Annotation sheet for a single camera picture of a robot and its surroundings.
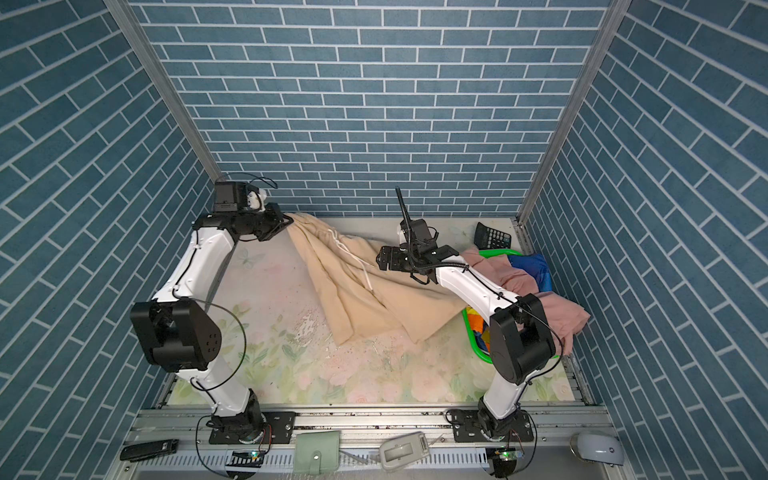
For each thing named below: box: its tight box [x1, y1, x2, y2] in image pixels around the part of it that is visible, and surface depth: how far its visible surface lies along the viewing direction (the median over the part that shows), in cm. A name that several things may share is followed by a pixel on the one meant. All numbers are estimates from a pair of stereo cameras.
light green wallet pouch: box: [294, 430, 340, 475], surface depth 71 cm
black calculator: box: [474, 222, 511, 250], surface depth 114 cm
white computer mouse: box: [570, 431, 625, 466], surface depth 68 cm
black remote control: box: [120, 439, 179, 462], surface depth 71 cm
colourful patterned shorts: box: [466, 306, 491, 353], surface depth 80 cm
